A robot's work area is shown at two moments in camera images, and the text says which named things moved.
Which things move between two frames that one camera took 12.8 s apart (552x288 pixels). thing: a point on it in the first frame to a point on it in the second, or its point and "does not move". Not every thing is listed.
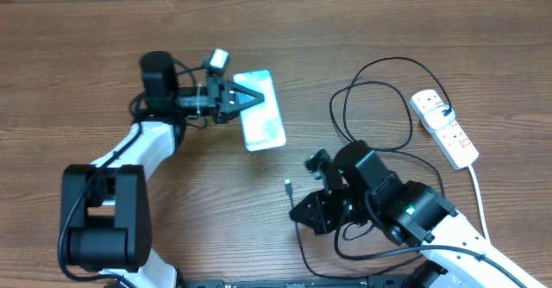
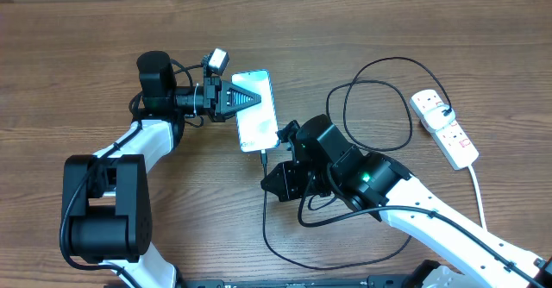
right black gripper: (323, 223) to (289, 172)
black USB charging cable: (345, 112) to (297, 262)
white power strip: (450, 139) does not move
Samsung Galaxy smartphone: (262, 125) does not move
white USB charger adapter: (435, 119) does not move
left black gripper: (230, 109) does not move
